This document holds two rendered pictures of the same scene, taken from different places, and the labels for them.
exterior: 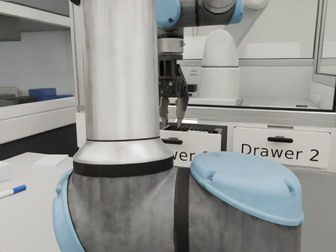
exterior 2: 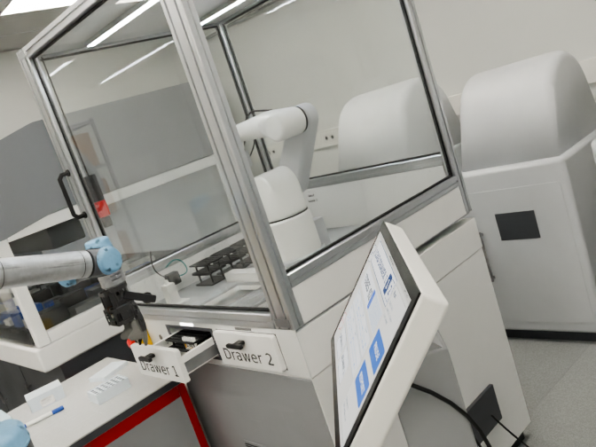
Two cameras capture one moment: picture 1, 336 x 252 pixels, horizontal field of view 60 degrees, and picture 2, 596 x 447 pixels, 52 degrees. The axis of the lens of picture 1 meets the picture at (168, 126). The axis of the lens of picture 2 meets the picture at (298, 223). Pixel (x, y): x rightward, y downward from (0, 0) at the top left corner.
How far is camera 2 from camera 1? 1.57 m
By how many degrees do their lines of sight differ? 30
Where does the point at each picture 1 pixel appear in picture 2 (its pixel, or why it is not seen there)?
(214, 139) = (172, 355)
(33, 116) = not seen: hidden behind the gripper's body
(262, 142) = not seen: hidden behind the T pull
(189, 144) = (162, 359)
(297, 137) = (252, 341)
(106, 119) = not seen: outside the picture
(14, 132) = (96, 336)
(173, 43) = (104, 280)
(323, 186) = (294, 390)
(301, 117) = (250, 319)
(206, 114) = (196, 317)
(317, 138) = (264, 341)
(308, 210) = (295, 416)
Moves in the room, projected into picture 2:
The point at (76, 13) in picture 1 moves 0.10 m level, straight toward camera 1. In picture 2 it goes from (89, 224) to (74, 231)
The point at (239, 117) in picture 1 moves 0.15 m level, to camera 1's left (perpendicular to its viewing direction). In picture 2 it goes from (215, 319) to (178, 325)
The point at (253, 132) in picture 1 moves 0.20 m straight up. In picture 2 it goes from (224, 336) to (202, 275)
